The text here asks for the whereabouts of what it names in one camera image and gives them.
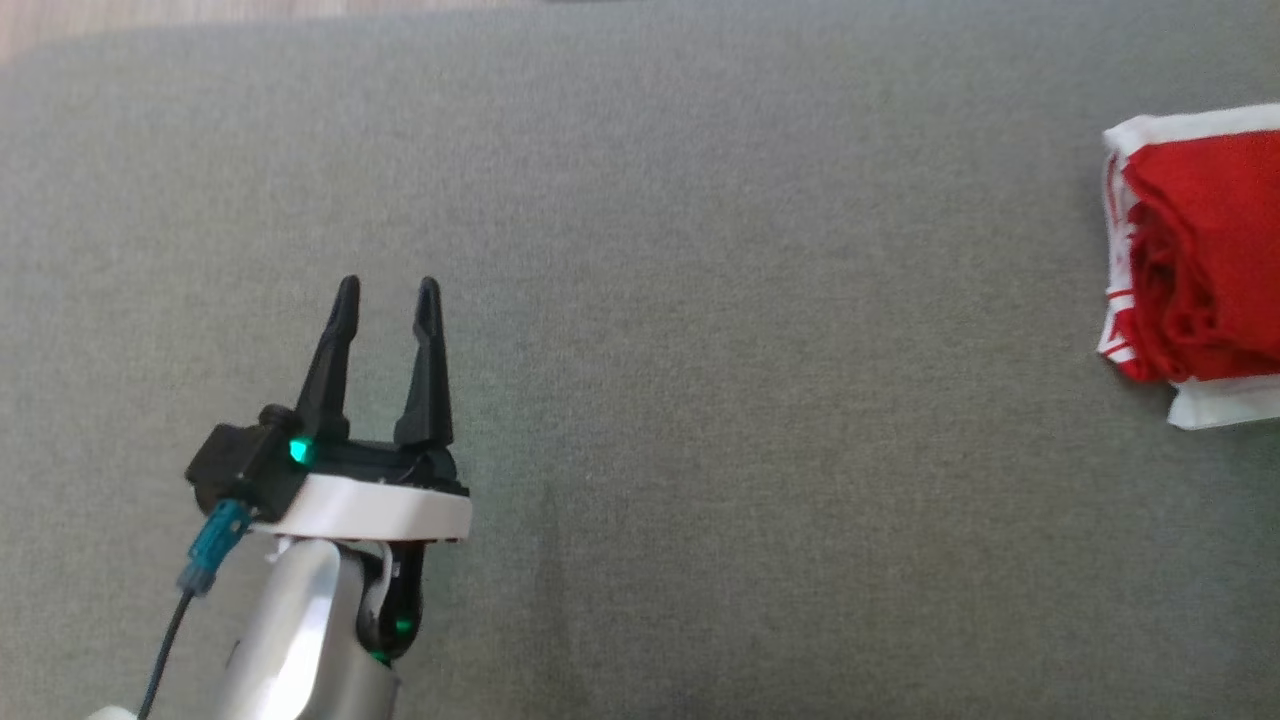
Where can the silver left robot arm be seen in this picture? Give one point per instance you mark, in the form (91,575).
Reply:
(290,640)

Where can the red white numbered jersey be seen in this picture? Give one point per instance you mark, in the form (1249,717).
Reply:
(1210,260)

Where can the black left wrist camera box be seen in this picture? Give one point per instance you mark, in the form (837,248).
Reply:
(235,465)

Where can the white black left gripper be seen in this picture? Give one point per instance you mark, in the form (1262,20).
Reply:
(390,500)

